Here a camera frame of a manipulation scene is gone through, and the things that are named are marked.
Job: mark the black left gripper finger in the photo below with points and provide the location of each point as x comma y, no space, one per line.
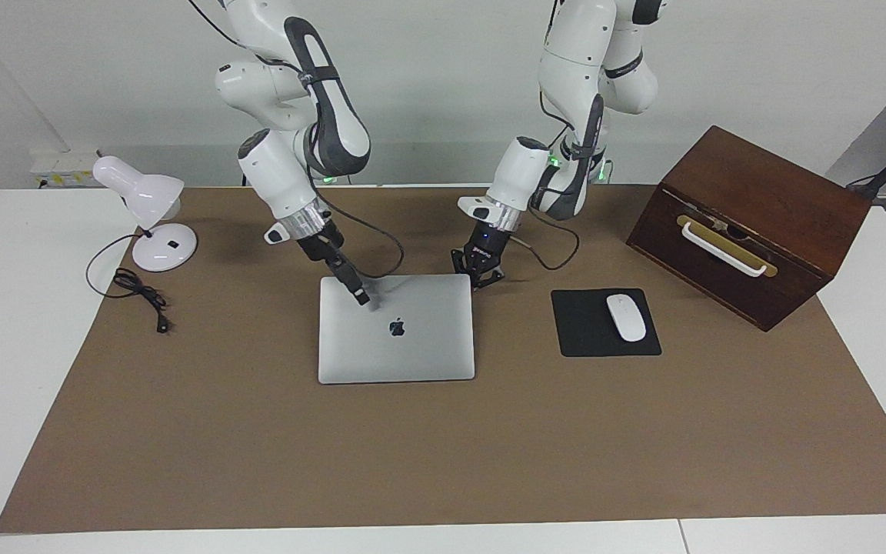
489,277
461,263

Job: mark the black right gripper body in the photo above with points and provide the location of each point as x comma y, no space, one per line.
320,245

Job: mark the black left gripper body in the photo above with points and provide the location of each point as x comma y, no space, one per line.
485,242

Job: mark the silver laptop with black logo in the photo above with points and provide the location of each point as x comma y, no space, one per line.
412,354

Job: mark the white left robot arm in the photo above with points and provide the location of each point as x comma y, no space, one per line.
574,46

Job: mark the brown table mat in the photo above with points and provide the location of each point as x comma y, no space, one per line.
443,462

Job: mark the dark brown wooden box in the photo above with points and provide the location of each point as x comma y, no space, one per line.
766,185

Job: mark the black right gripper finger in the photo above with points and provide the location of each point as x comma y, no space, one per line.
344,281
360,286

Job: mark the white desk lamp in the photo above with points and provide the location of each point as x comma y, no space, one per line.
143,192

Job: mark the white computer mouse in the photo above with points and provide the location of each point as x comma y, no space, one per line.
626,317

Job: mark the white power strip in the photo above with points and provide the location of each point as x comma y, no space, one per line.
66,165

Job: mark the black mouse pad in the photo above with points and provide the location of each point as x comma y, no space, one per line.
581,327

